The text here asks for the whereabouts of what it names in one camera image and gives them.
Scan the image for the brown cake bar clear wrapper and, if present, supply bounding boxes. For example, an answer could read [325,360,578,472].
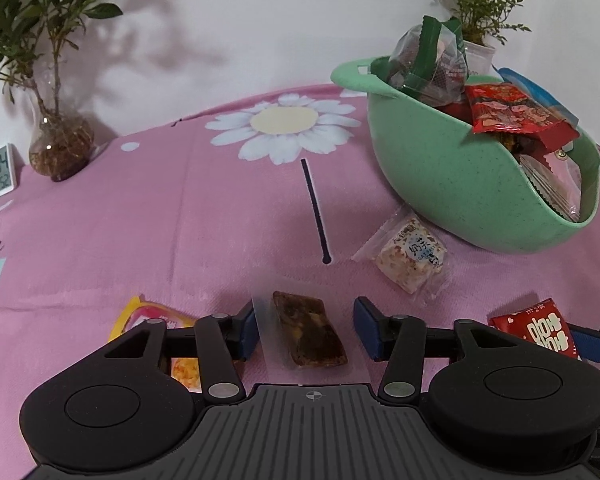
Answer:
[251,290,352,372]

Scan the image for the light blue snack packet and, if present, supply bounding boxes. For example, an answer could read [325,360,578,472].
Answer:
[497,66,579,126]

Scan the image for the pink floral tablecloth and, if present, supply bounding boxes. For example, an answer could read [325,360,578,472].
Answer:
[0,80,600,466]

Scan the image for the long red strip packet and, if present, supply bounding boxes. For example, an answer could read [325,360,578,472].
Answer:
[463,82,580,154]

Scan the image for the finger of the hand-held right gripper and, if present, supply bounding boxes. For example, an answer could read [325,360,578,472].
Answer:
[569,323,600,364]

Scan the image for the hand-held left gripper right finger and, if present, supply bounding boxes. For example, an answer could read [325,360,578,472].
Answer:
[354,296,531,405]

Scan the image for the mint green plastic bowl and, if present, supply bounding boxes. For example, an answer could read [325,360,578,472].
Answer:
[330,57,600,254]

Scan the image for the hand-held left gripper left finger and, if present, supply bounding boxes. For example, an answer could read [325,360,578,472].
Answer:
[97,302,257,405]

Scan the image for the leafy plant in glass vase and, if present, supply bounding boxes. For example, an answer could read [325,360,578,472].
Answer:
[0,0,170,182]

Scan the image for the small plant in white pot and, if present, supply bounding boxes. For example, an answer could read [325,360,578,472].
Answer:
[439,0,532,77]

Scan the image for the yellow pink jelly pouch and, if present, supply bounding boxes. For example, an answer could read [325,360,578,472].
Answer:
[109,295,202,392]

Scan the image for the clear wrapped snack packet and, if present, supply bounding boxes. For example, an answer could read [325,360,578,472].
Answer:
[517,152,582,222]

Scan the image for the small red white print packet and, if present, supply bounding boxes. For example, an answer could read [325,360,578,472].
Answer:
[487,297,584,362]

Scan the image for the green clear pastry packet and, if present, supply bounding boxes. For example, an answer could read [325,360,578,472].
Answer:
[386,16,469,107]

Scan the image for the nougat in clear wrapper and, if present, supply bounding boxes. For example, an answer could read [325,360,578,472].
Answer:
[350,205,454,307]

